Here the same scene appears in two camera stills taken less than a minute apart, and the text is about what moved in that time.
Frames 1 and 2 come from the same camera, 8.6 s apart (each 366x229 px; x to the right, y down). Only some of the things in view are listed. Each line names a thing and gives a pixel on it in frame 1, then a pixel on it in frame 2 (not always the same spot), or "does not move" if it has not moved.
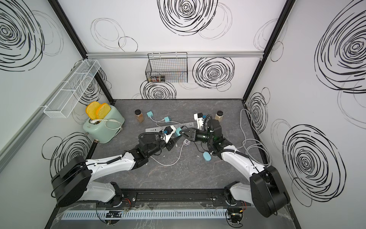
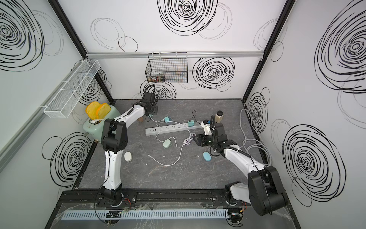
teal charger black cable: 177,133 → 190,123
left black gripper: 170,145 → 155,108
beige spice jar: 219,116 does not move
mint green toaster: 104,130 does not move
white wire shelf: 64,103 does not move
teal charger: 167,119 does not move
